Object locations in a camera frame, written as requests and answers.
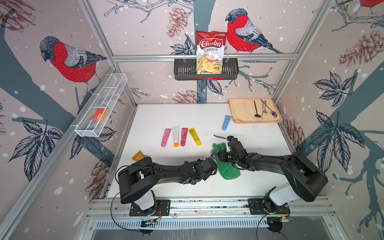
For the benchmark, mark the green cleaning cloth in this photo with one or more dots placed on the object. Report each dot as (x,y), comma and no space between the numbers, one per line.
(226,169)

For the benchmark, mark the yellow toothpaste tube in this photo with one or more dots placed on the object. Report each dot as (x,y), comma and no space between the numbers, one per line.
(195,137)

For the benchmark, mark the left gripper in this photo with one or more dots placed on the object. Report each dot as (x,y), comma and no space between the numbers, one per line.
(200,162)

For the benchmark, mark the blue toothpaste tube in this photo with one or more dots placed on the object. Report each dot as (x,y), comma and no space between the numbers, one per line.
(226,122)

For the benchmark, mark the beige folded cloth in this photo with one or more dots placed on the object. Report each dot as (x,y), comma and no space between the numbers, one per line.
(253,109)

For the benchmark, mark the orange packet in shelf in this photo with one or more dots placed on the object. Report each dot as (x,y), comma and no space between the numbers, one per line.
(100,114)

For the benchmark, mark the Chuba cassava chips bag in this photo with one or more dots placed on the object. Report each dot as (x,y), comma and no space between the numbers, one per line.
(210,52)

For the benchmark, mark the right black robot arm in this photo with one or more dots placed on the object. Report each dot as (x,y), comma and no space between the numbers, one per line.
(305,180)

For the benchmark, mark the magenta toothpaste tube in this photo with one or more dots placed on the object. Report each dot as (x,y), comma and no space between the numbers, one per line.
(165,137)

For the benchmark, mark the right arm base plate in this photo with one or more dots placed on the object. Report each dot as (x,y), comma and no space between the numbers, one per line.
(258,206)

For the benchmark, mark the white toothpaste tube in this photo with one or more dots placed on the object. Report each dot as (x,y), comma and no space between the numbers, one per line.
(175,131)

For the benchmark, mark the iridescent purple spoon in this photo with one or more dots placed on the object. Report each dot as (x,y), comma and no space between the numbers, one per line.
(273,113)

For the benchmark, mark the black wire wall basket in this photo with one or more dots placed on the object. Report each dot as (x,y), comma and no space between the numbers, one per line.
(190,70)

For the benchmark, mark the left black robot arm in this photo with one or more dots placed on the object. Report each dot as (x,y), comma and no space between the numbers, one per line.
(138,179)

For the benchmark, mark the red pink toothpaste tube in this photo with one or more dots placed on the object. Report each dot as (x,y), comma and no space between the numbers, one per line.
(184,133)

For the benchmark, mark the orange snack packet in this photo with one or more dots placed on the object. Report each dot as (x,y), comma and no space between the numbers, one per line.
(138,156)

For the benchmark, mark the pink tray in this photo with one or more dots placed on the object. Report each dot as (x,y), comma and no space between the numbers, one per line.
(255,110)

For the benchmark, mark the white wire wall shelf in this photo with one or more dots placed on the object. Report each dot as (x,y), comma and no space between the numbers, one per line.
(106,98)

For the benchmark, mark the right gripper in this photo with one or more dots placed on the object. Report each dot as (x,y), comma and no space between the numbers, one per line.
(223,155)

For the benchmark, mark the black spoon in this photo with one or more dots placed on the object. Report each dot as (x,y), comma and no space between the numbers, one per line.
(257,115)

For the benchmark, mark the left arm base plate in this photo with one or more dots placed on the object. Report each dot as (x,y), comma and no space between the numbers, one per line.
(160,208)

